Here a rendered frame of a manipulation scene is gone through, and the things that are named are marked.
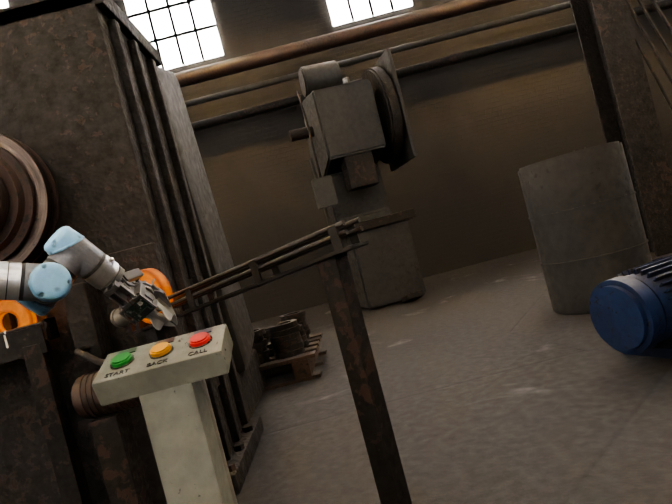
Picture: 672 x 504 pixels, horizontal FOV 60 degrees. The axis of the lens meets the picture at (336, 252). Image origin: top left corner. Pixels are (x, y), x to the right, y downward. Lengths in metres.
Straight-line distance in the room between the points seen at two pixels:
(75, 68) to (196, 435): 1.43
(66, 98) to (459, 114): 6.62
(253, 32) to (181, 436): 7.61
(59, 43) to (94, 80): 0.17
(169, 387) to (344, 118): 5.05
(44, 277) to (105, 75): 1.05
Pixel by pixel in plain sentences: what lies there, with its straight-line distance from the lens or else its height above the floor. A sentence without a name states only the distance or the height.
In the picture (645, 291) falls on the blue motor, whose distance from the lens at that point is 2.34.
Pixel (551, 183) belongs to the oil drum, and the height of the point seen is 0.75.
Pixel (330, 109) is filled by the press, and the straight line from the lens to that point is 5.97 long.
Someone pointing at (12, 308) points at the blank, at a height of 0.78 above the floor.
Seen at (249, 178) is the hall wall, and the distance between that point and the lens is 8.02.
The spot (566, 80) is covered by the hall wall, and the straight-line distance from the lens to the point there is 8.80.
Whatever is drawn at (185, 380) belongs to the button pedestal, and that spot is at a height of 0.54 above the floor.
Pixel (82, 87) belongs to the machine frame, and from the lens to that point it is 2.17.
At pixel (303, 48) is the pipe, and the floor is 3.17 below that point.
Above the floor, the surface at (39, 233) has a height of 0.98.
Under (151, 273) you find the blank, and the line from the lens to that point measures 1.70.
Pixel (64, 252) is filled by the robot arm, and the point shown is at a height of 0.85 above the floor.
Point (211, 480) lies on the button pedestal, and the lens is 1.15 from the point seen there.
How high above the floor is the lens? 0.71
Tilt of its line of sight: level
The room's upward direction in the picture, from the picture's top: 15 degrees counter-clockwise
